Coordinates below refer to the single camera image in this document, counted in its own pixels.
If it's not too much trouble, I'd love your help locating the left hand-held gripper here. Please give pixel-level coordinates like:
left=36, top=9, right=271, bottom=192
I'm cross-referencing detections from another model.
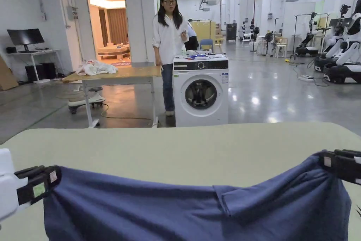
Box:
left=0, top=148, right=62, bottom=222

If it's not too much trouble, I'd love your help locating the dark blue shirt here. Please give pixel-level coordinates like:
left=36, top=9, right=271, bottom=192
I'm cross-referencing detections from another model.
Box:
left=43, top=150, right=353, bottom=241

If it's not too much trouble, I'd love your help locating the white wheeled ride-on car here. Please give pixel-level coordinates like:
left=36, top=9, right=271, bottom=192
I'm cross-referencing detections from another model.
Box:
left=67, top=86, right=106, bottom=115

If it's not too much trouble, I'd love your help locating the white humanoid robot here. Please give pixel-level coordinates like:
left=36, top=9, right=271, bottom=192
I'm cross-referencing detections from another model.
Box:
left=323, top=12, right=361, bottom=85
left=314, top=4, right=353, bottom=72

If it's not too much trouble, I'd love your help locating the brown cardboard sheet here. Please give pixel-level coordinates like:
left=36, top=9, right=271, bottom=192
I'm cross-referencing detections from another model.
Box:
left=0, top=55, right=19, bottom=92

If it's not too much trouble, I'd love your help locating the black computer tower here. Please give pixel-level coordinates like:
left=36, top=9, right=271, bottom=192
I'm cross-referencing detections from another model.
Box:
left=25, top=64, right=44, bottom=83
left=42, top=63, right=57, bottom=80

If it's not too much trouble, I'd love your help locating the black and white wheeled robot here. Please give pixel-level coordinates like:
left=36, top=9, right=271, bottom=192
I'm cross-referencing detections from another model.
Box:
left=294, top=12, right=332, bottom=57

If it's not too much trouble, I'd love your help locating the white chair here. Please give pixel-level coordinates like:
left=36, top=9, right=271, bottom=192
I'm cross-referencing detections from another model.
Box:
left=274, top=37, right=289, bottom=59

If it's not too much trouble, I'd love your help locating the black clothes rack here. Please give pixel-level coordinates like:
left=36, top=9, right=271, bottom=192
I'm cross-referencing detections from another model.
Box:
left=290, top=13, right=330, bottom=60

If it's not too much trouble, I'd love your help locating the white desk with monitor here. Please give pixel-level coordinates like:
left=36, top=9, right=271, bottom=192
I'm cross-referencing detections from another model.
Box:
left=6, top=29, right=62, bottom=84

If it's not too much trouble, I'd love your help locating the bed with pale green sheet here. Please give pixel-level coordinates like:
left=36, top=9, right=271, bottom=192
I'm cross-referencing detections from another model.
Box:
left=0, top=122, right=361, bottom=241

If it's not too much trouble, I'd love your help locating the wooden table with white cloths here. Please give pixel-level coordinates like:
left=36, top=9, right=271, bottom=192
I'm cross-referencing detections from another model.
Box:
left=61, top=60, right=164, bottom=129

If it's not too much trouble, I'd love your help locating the black standing fan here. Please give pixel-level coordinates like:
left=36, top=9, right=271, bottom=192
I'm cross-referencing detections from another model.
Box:
left=250, top=26, right=261, bottom=53
left=263, top=32, right=274, bottom=56

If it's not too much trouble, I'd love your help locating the white washing machine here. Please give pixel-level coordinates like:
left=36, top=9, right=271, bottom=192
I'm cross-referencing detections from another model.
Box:
left=172, top=44, right=230, bottom=128

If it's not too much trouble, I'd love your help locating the black cabinet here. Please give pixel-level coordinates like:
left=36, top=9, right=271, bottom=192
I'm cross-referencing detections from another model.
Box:
left=226, top=23, right=237, bottom=43

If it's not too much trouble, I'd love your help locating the blue chair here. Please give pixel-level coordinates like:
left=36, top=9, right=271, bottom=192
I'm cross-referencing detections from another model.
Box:
left=200, top=39, right=214, bottom=54

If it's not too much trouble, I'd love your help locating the pale yellow crate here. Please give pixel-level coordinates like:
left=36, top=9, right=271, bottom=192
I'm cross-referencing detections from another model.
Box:
left=189, top=20, right=216, bottom=45

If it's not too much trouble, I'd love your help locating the yellow floor cable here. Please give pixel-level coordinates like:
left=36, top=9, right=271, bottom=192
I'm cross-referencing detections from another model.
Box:
left=101, top=103, right=156, bottom=121

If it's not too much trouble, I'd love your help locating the grey wall electrical box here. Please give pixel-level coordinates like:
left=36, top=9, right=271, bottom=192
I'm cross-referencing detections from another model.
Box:
left=66, top=6, right=79, bottom=22

